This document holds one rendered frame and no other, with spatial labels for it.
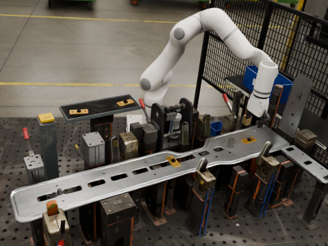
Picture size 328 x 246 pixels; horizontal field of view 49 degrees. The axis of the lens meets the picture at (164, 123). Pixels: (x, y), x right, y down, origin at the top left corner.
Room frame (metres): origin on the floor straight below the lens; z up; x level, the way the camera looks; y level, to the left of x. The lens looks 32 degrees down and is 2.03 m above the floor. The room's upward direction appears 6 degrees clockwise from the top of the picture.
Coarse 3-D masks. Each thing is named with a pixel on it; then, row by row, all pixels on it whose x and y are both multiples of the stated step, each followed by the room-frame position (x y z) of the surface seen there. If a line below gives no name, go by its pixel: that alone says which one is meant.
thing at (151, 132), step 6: (144, 126) 1.48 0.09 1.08; (150, 126) 1.49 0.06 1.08; (144, 132) 1.44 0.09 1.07; (150, 132) 1.43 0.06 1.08; (156, 132) 1.45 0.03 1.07; (144, 138) 1.44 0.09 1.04; (150, 138) 1.43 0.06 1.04; (156, 138) 1.45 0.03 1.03; (144, 144) 1.43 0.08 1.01; (150, 144) 1.44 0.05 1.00; (156, 144) 1.46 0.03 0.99; (144, 150) 1.43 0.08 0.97; (150, 150) 1.44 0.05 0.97; (144, 168) 1.43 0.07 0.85
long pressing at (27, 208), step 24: (216, 144) 1.50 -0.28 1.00; (240, 144) 1.53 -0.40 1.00; (288, 144) 1.58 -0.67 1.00; (96, 168) 1.21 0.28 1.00; (120, 168) 1.23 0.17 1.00; (168, 168) 1.27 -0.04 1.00; (192, 168) 1.29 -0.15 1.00; (24, 192) 1.03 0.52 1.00; (48, 192) 1.04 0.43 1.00; (96, 192) 1.07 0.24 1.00; (120, 192) 1.09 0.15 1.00; (24, 216) 0.91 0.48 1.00
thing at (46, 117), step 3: (42, 114) 1.36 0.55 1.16; (45, 114) 1.37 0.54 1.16; (48, 114) 1.37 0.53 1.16; (51, 114) 1.37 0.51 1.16; (39, 117) 1.34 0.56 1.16; (42, 117) 1.34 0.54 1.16; (45, 117) 1.34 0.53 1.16; (48, 117) 1.35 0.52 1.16; (51, 117) 1.35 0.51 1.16; (42, 120) 1.32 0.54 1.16; (45, 120) 1.32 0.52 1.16; (48, 120) 1.33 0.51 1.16; (51, 120) 1.33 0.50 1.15; (54, 120) 1.34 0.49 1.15
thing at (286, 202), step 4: (296, 164) 1.45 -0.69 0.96; (296, 168) 1.46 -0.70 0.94; (292, 172) 1.46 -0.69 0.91; (296, 172) 1.47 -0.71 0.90; (292, 176) 1.46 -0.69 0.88; (292, 180) 1.47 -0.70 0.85; (288, 184) 1.46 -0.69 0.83; (292, 184) 1.47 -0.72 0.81; (284, 188) 1.47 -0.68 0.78; (288, 188) 1.46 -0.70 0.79; (284, 192) 1.46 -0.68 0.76; (288, 192) 1.47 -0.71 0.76; (284, 196) 1.46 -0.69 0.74; (288, 196) 1.48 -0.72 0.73; (284, 200) 1.46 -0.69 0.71; (288, 200) 1.47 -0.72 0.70; (284, 204) 1.44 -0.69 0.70; (288, 204) 1.44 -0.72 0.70
